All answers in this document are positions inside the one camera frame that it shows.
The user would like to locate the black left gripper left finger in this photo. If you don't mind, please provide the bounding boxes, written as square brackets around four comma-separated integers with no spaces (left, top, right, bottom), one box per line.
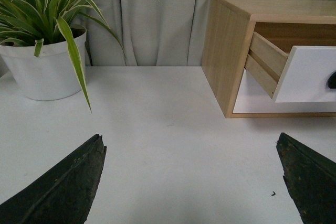
[1,134,107,223]

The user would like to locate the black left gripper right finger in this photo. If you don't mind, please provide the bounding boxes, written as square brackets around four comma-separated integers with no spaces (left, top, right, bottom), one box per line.
[276,133,335,223]

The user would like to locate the white drawer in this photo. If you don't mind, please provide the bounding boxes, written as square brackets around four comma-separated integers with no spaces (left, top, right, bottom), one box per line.
[233,70,335,113]
[245,33,335,103]

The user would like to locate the wooden drawer cabinet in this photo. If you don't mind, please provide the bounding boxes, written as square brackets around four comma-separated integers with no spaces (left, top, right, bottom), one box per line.
[202,0,335,118]

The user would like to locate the white plant pot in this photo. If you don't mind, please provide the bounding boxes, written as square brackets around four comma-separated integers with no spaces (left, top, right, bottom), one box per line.
[1,41,81,101]

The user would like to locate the green spider plant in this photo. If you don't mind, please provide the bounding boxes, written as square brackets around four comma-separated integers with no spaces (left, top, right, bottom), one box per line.
[0,0,160,114]

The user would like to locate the grey curtain backdrop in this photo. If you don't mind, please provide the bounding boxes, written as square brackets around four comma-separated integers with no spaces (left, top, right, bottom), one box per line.
[80,0,209,66]

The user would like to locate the black drawer handle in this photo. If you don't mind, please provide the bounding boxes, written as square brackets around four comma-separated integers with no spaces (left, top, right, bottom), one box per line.
[325,72,336,89]

